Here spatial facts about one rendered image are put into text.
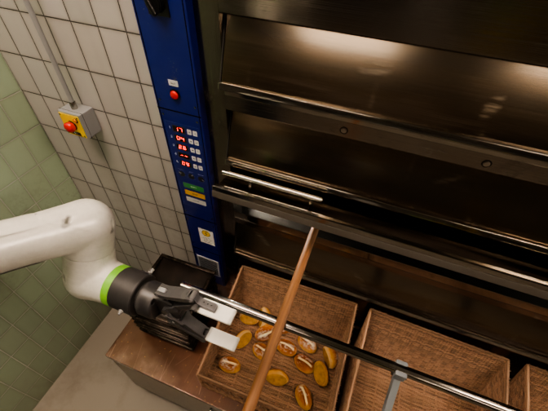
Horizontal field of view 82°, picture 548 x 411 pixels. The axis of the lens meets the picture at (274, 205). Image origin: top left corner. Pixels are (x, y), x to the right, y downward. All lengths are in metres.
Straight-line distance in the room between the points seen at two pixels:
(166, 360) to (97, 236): 1.05
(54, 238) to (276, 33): 0.66
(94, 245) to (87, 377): 1.75
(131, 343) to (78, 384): 0.74
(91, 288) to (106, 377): 1.64
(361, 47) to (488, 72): 0.27
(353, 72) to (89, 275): 0.74
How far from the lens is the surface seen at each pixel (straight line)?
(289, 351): 1.59
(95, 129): 1.41
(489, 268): 1.01
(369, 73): 0.84
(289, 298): 1.04
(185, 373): 1.64
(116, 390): 2.34
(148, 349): 1.72
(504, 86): 0.87
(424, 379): 1.09
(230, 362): 1.56
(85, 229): 0.71
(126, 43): 1.13
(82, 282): 0.79
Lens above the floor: 2.13
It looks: 46 degrees down
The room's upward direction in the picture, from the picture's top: 3 degrees clockwise
